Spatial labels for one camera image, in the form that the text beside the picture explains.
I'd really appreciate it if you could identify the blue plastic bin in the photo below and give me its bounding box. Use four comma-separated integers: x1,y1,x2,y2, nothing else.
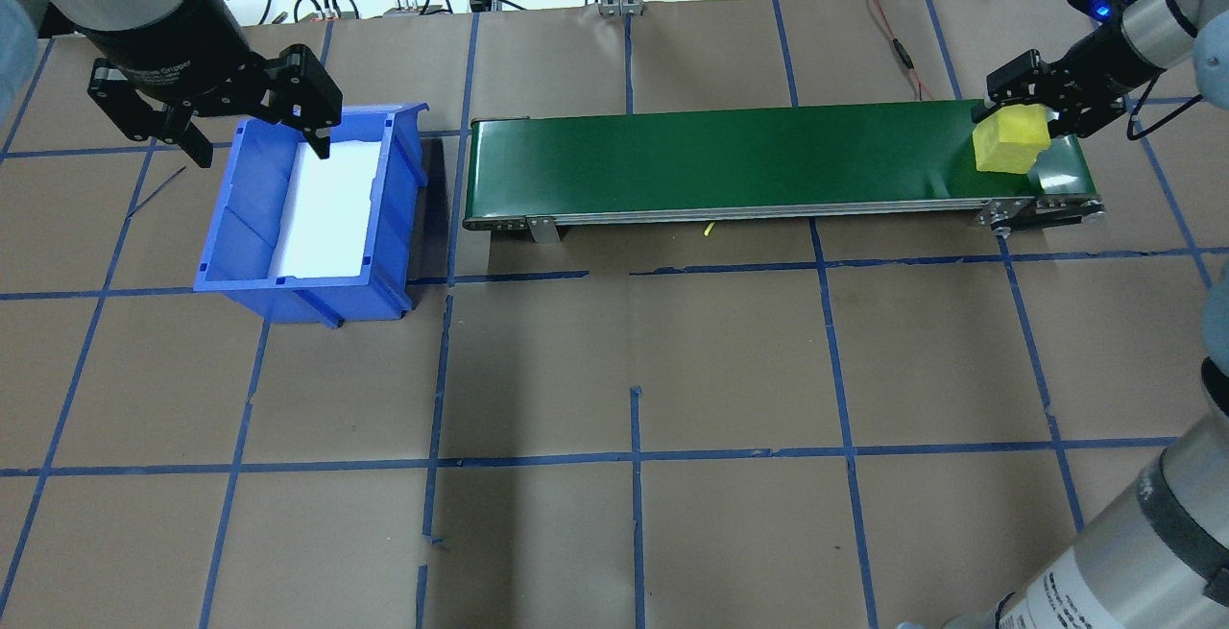
194,103,428,329

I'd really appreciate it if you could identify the green conveyor belt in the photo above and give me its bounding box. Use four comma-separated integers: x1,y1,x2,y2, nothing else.
462,94,1107,246

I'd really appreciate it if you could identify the red and black wire pair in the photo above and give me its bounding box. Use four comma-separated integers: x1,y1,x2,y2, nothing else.
867,0,937,102

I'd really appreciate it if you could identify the white foam sheet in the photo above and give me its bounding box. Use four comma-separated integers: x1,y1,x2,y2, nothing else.
277,137,385,286

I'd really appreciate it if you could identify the yellow foam block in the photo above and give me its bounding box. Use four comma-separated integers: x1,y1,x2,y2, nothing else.
973,106,1050,176

